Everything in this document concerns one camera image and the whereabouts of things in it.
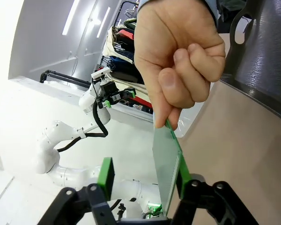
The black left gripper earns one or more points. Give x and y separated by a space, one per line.
108 89

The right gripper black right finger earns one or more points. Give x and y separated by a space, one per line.
184 180

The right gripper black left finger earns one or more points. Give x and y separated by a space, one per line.
105 173

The green PCB board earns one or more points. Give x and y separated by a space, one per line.
166 164

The black plastic tray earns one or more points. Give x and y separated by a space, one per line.
267 58

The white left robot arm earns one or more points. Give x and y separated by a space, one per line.
49 140

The person's right hand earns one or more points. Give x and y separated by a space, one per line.
173 47

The clear plastic box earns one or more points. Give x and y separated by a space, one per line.
187 129

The cream hanging garment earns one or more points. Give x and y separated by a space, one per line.
112 47

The black pipe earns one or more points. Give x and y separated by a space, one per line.
61 76

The red hanging shirt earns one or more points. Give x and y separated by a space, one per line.
127 35

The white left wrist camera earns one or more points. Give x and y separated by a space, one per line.
100 73

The black clothes rack frame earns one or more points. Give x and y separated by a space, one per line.
119 14

